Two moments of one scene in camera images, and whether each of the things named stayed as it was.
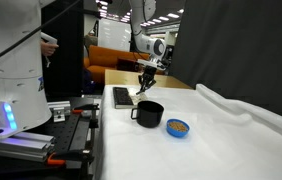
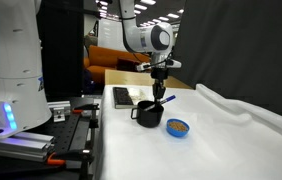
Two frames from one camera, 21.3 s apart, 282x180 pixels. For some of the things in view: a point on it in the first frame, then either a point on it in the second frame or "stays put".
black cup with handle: [148, 114] stays put
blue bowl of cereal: [177, 127] stays put
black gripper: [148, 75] → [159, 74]
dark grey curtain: [246, 50] stays put
